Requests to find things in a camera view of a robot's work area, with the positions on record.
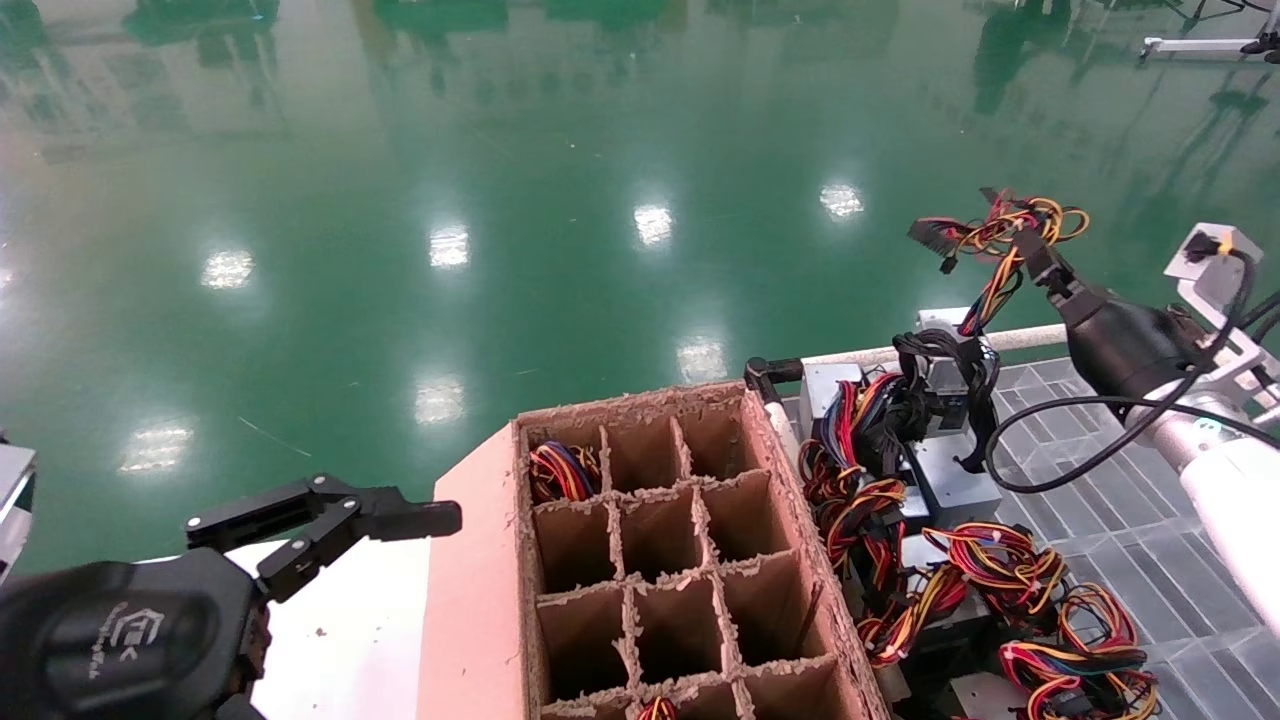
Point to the cardboard box with dividers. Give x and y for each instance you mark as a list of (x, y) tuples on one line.
[(470, 600)]

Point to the white metal frame base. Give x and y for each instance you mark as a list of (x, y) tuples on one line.
[(1190, 46)]

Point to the black caster wheel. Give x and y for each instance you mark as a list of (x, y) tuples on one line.
[(1262, 47)]

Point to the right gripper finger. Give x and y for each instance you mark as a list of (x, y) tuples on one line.
[(1065, 272), (1042, 272)]

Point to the black rail corner connector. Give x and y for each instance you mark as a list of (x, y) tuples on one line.
[(765, 375)]

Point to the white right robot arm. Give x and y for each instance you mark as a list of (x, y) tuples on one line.
[(1240, 520)]

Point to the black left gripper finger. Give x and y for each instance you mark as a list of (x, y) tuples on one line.
[(335, 515), (238, 710)]

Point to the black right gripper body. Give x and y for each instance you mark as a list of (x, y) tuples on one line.
[(1135, 345)]

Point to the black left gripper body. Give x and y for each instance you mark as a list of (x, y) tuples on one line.
[(120, 640)]

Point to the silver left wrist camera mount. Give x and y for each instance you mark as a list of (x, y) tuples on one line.
[(12, 480)]

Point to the short white cart rail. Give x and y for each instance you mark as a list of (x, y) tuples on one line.
[(778, 425)]

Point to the long white cart rail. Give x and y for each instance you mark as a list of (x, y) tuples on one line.
[(860, 352)]

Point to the clear plastic divider tray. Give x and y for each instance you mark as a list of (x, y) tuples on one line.
[(1100, 530)]

